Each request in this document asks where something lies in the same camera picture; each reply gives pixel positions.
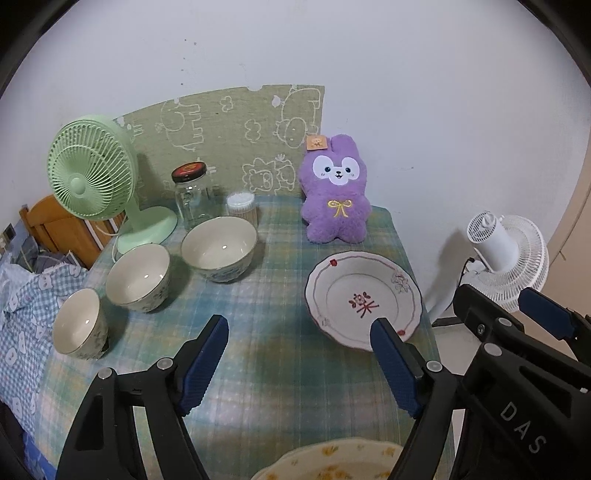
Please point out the medium floral ceramic bowl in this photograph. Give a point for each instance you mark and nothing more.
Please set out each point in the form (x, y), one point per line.
(138, 277)

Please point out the blue checked blanket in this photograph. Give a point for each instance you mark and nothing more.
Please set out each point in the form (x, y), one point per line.
(23, 323)

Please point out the glass jar dark lid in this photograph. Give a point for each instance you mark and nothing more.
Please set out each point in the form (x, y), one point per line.
(196, 203)

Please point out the green desk fan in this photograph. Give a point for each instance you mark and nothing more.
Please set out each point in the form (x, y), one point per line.
(87, 180)

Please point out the green cartoon animal wall mat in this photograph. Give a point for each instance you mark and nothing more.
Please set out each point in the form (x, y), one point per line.
(221, 134)

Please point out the small floral ceramic bowl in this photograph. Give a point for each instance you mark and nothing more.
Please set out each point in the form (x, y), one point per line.
(78, 323)

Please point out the wall socket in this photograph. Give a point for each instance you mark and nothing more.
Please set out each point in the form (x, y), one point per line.
(8, 235)

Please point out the cotton swab container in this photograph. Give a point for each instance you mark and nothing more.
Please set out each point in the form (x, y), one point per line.
(242, 207)

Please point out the scalloped yellow flower plate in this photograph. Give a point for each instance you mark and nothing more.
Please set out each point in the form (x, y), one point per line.
(323, 459)

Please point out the white plate red pattern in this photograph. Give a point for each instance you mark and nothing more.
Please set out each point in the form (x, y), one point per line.
(351, 295)

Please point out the beige door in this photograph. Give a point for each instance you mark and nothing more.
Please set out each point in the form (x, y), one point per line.
(575, 249)

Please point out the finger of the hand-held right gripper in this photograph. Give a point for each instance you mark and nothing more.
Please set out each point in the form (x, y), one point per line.
(480, 314)
(547, 311)

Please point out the plaid tablecloth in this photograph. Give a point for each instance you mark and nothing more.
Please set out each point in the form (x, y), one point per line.
(277, 369)

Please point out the large floral ceramic bowl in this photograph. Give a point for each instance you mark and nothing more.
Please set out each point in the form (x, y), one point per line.
(219, 249)

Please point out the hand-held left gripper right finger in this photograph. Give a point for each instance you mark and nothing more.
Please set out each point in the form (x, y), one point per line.
(395, 364)

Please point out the wooden headboard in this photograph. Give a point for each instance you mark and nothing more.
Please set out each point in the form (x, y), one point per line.
(55, 226)

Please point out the grey cloth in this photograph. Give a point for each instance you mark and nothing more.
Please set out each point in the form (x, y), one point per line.
(41, 258)

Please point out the white standing fan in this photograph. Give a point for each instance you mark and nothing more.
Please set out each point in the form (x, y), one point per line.
(512, 258)

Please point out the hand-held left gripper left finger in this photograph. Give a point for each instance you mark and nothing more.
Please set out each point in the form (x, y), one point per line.
(203, 369)

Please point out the purple plush bunny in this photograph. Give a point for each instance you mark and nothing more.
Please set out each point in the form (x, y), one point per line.
(334, 217)

